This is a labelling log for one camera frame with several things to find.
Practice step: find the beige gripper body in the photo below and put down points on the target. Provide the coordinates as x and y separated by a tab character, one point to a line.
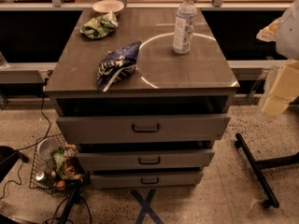
290	32

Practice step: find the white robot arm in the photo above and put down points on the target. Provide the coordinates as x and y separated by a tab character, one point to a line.
284	31

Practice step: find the grey three-drawer cabinet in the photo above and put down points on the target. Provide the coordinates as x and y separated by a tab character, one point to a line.
164	83

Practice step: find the black chair base leg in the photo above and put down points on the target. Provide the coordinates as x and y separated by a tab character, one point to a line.
257	166

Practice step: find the clear plastic water bottle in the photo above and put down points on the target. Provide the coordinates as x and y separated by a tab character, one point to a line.
184	27

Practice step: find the blue chip bag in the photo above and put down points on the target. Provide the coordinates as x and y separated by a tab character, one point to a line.
117	65

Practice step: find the blue tape cross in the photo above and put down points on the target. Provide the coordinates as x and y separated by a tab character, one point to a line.
146	209

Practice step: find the green chip bag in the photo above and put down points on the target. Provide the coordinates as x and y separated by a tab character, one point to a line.
101	26

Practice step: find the white bowl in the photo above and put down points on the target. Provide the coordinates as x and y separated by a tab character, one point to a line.
105	6

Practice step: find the black stand leg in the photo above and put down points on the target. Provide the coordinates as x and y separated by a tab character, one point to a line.
71	201

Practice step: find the green snack bag in basket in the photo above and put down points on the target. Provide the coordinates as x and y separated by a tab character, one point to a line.
59	159

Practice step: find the clear plastic cup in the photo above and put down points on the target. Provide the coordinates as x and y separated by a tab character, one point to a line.
46	147

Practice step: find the soda can in basket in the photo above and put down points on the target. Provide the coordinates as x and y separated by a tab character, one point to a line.
43	177

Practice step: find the wire basket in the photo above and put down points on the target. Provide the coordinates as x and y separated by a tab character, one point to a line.
72	170

